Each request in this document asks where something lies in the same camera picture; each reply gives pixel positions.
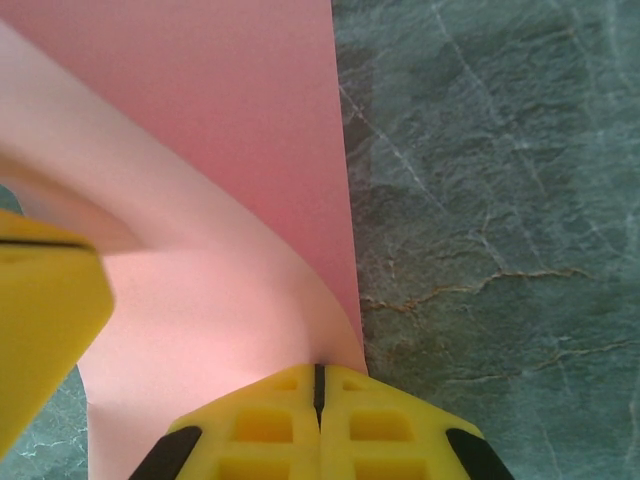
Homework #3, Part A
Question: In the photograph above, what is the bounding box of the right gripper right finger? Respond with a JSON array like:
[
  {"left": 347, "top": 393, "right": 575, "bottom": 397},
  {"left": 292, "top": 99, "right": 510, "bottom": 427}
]
[{"left": 319, "top": 363, "right": 516, "bottom": 480}]

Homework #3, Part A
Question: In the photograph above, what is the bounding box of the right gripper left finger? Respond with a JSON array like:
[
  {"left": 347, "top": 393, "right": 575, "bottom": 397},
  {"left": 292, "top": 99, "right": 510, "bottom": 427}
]
[{"left": 128, "top": 363, "right": 322, "bottom": 480}]

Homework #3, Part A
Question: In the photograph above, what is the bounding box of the pink paper sheet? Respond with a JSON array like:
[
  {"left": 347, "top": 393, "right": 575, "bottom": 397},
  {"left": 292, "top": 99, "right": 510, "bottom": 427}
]
[{"left": 0, "top": 0, "right": 369, "bottom": 480}]

